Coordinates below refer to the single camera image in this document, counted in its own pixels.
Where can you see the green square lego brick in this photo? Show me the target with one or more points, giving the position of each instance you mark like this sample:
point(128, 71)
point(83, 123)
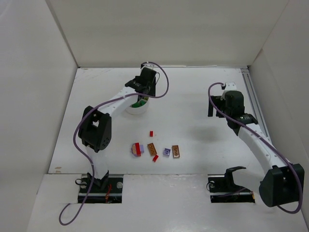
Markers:
point(138, 104)

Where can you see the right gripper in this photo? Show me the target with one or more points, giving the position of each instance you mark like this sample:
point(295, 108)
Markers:
point(216, 100)

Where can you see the aluminium rail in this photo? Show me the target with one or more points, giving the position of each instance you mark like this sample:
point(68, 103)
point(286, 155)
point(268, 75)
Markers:
point(257, 112)

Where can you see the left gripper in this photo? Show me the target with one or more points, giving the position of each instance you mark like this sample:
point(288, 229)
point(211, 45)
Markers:
point(149, 89)

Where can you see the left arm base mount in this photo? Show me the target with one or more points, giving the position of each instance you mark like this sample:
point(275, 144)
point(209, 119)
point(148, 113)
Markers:
point(108, 190)

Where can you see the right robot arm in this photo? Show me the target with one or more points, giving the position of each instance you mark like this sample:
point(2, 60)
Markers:
point(282, 182)

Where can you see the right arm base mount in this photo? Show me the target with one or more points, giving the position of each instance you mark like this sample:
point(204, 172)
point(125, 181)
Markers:
point(222, 188)

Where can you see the brown lego plate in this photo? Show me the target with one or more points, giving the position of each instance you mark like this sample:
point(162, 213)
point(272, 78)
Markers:
point(152, 149)
point(175, 151)

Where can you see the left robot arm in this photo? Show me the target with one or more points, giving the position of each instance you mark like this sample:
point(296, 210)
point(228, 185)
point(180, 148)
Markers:
point(94, 132)

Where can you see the white divided round container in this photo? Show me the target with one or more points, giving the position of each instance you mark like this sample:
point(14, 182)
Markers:
point(139, 107)

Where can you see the purple square lego brick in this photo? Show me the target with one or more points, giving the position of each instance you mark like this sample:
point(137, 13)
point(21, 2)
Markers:
point(166, 152)

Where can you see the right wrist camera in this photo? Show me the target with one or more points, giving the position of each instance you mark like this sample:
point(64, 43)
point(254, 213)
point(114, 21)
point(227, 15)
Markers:
point(229, 86)

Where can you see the small red lego lower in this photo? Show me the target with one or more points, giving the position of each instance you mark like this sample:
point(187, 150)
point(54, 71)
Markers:
point(155, 158)

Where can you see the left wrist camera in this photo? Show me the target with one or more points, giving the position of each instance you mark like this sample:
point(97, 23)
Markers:
point(145, 64)

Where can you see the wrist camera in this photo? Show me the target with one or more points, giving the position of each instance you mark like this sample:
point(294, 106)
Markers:
point(145, 64)
point(229, 86)

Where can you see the purple red lego assembly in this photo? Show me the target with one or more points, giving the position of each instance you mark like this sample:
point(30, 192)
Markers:
point(137, 149)

